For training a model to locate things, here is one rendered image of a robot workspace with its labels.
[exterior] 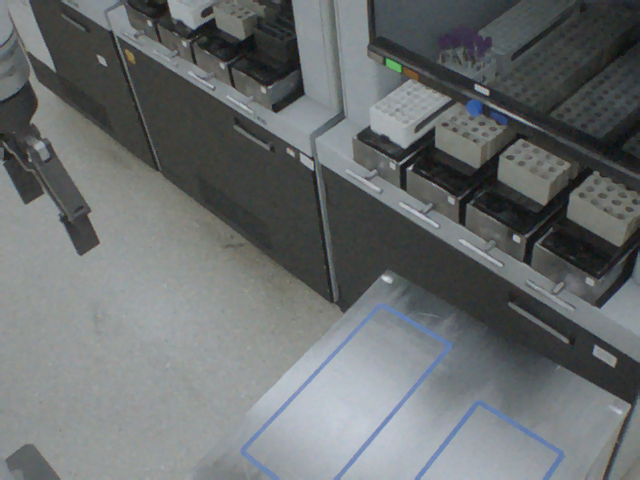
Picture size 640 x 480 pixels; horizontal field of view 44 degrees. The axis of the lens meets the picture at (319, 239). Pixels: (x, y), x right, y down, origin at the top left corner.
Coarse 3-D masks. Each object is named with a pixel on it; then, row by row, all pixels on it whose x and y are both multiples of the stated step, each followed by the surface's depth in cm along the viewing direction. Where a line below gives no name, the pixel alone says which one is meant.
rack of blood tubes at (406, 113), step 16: (400, 96) 163; (416, 96) 163; (432, 96) 163; (384, 112) 161; (400, 112) 160; (416, 112) 160; (432, 112) 160; (448, 112) 164; (384, 128) 161; (400, 128) 157; (416, 128) 164
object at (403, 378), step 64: (384, 320) 130; (448, 320) 129; (320, 384) 123; (384, 384) 122; (448, 384) 121; (512, 384) 120; (576, 384) 119; (256, 448) 117; (320, 448) 116; (384, 448) 115; (448, 448) 114; (512, 448) 113; (576, 448) 112
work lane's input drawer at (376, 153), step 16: (368, 128) 164; (432, 128) 162; (368, 144) 163; (384, 144) 160; (416, 144) 160; (368, 160) 165; (384, 160) 161; (400, 160) 159; (352, 176) 165; (368, 176) 164; (384, 176) 164; (400, 176) 160
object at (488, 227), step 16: (480, 208) 147; (496, 208) 145; (512, 208) 147; (560, 208) 146; (480, 224) 149; (496, 224) 145; (512, 224) 143; (528, 224) 142; (544, 224) 144; (464, 240) 149; (496, 240) 148; (512, 240) 144; (528, 240) 142; (480, 256) 147; (512, 256) 147
